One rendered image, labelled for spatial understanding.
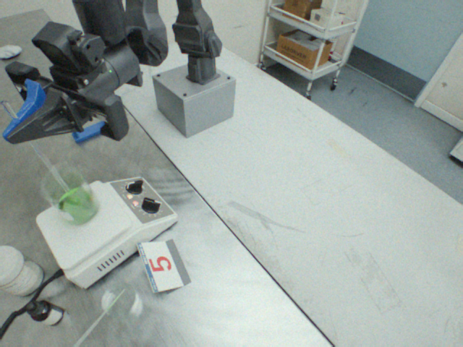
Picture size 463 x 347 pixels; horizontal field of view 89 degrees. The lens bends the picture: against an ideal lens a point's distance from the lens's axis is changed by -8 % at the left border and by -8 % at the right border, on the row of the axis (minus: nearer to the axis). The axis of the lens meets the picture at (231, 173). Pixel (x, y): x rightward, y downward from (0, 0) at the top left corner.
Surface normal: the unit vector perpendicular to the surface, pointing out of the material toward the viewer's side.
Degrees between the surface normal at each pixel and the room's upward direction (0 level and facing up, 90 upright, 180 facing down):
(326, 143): 0
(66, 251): 0
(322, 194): 0
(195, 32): 109
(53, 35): 19
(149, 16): 57
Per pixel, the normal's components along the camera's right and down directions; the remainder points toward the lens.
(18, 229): 0.06, -0.63
